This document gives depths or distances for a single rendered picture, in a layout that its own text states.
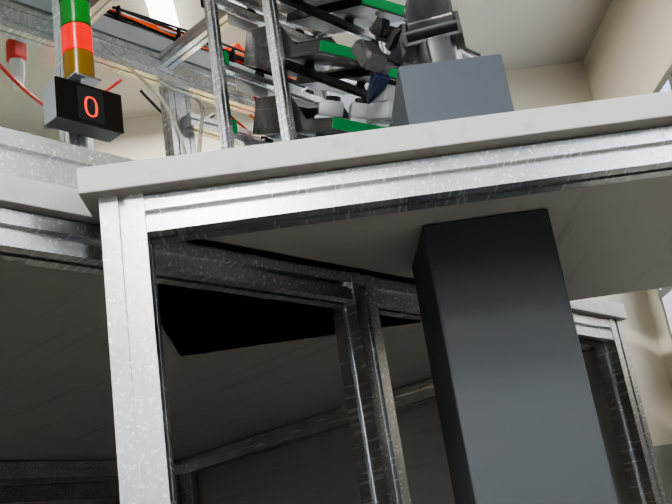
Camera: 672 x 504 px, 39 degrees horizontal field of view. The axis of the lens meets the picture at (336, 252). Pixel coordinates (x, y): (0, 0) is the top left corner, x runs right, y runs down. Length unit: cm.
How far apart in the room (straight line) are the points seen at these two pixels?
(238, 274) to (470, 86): 40
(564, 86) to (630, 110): 511
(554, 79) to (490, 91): 487
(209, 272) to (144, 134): 481
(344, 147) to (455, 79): 35
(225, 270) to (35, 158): 25
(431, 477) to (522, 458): 106
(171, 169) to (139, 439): 27
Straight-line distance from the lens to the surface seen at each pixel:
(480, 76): 130
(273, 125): 188
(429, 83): 129
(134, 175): 99
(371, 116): 169
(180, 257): 112
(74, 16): 168
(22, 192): 101
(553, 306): 118
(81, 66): 163
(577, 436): 115
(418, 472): 221
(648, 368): 562
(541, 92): 610
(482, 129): 100
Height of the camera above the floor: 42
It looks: 19 degrees up
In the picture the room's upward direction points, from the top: 9 degrees counter-clockwise
